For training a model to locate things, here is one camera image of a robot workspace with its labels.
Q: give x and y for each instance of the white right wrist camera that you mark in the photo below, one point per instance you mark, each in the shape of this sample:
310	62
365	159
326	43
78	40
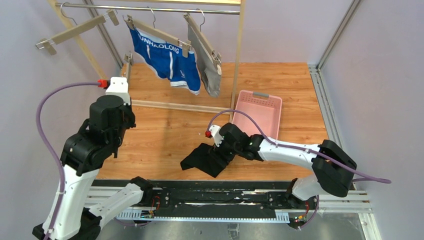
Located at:
215	134

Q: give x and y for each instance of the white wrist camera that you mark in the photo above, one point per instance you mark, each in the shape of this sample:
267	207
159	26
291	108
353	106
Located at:
215	134
119	87

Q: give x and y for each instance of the metal hanging rod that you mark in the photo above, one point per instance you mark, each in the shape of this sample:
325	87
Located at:
128	8

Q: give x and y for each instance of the wooden hanger with blue underwear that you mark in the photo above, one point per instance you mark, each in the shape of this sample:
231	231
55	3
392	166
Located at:
153	31

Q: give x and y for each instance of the empty wooden clip hanger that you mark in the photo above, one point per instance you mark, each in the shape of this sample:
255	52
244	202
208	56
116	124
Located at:
74	29

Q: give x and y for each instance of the pink plastic laundry basket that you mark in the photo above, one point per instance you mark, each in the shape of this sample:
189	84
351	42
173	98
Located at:
263	108

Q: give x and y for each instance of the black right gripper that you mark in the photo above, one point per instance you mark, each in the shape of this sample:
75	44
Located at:
220	147

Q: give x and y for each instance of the black underwear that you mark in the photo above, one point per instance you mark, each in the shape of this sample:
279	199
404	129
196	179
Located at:
199	158

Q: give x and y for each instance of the blue underwear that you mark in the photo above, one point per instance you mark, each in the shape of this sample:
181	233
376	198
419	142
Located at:
166	60

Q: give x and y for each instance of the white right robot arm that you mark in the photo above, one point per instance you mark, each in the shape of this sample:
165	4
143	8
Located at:
332	169

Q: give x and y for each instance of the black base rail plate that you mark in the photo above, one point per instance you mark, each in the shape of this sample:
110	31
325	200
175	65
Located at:
246	200

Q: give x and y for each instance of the wooden hanger with grey underwear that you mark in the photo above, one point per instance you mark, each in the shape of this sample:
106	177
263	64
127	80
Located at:
196	30

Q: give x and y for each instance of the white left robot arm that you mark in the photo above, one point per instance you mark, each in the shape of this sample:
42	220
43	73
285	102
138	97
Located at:
83	154

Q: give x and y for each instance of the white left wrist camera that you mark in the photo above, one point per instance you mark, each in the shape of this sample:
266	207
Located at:
119	87

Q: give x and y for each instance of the grey underwear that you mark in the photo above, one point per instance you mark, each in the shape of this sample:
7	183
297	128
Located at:
209	74

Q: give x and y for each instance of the wooden clip hanger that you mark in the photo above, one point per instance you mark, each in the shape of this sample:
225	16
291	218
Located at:
129	62
74	29

